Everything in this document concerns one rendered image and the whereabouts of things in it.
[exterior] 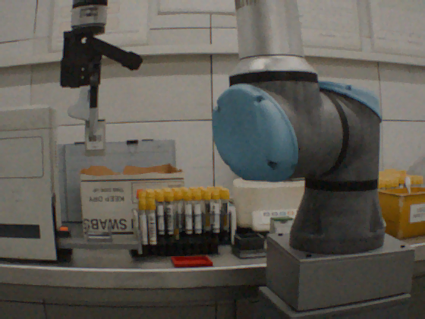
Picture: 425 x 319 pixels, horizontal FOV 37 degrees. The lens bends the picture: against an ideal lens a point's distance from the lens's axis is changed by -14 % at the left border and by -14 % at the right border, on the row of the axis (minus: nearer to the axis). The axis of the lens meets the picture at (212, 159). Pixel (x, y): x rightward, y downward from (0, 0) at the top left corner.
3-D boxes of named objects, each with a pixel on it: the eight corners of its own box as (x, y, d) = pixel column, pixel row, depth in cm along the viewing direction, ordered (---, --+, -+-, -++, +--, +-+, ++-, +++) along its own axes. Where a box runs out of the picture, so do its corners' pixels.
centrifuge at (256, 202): (236, 240, 154) (236, 184, 153) (231, 222, 183) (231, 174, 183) (341, 234, 154) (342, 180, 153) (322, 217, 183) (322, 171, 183)
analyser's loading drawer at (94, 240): (40, 251, 124) (37, 225, 123) (42, 246, 130) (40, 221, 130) (142, 254, 127) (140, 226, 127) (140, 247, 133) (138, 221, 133)
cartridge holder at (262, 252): (240, 258, 132) (240, 240, 132) (231, 251, 141) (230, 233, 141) (267, 256, 133) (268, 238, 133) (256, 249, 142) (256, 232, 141)
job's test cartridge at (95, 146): (85, 156, 125) (84, 121, 125) (86, 155, 130) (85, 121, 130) (105, 156, 126) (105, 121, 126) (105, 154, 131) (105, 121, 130)
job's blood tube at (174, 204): (174, 251, 139) (171, 201, 139) (173, 249, 141) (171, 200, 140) (181, 251, 140) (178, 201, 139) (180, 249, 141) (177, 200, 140)
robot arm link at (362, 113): (393, 177, 98) (395, 87, 96) (342, 184, 89) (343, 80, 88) (338, 170, 107) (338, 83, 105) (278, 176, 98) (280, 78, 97)
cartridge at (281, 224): (275, 253, 136) (275, 219, 136) (269, 249, 141) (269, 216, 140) (294, 251, 137) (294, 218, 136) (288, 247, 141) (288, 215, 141)
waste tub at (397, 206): (398, 240, 138) (400, 194, 138) (373, 232, 151) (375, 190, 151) (440, 232, 142) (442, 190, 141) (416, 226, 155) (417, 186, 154)
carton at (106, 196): (82, 239, 153) (77, 173, 152) (83, 222, 181) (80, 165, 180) (189, 238, 157) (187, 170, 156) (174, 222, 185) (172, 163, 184)
